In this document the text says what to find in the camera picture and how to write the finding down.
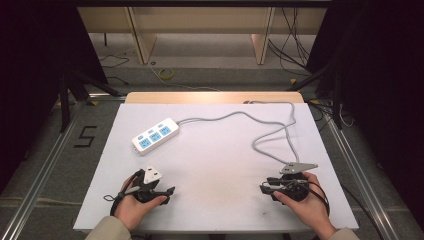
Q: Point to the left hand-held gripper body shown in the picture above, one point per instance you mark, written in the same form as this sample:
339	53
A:
146	188

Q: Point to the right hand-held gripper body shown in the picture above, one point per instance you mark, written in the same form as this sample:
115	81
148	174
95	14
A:
296	186

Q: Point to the white power strip blue sockets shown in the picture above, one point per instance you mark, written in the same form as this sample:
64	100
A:
155	136

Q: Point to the person's left hand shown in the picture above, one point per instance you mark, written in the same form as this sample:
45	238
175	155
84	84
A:
131	206

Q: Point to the person's right hand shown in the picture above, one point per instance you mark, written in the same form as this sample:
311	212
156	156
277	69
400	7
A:
313	210

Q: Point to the white table cover board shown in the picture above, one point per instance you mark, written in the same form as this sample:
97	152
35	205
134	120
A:
216	166

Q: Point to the black tripod stand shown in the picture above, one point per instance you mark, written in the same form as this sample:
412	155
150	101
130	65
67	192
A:
335	96
68	96

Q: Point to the wooden table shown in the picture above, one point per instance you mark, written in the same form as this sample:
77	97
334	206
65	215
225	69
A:
213	97

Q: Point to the yellow tape roll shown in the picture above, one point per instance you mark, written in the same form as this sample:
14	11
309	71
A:
165	74

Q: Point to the black curtain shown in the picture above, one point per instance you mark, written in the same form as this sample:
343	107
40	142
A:
383	83
30	83

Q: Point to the light wooden bench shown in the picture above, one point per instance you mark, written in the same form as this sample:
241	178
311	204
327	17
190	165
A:
200	20

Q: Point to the metal floor rail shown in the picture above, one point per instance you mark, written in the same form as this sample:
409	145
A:
363	180
43	166

